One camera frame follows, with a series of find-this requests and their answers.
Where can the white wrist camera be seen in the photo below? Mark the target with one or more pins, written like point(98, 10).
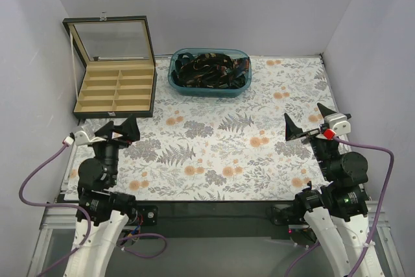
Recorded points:
point(337, 124)
point(82, 135)

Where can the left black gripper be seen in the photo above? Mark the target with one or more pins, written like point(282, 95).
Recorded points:
point(113, 138)

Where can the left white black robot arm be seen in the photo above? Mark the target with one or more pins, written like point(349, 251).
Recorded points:
point(103, 214)

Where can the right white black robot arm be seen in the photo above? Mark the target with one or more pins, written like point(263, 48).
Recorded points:
point(337, 213)

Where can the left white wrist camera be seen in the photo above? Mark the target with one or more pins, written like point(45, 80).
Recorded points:
point(82, 135)

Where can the pile of dark ties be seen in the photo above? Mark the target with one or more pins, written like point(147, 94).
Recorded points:
point(210, 70)

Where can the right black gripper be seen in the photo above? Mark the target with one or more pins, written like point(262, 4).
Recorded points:
point(314, 136)

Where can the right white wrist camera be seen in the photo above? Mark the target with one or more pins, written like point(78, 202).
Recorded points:
point(337, 124)

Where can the teal plastic bin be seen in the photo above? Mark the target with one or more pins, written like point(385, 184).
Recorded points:
point(206, 92)

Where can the black compartment display box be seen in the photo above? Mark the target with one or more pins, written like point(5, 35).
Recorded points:
point(120, 68)

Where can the aluminium frame rail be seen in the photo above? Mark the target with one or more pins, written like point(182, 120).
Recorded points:
point(64, 219)

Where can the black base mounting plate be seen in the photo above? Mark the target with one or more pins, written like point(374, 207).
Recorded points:
point(218, 219)

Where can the floral patterned table mat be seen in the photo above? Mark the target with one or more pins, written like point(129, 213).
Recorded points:
point(205, 148)

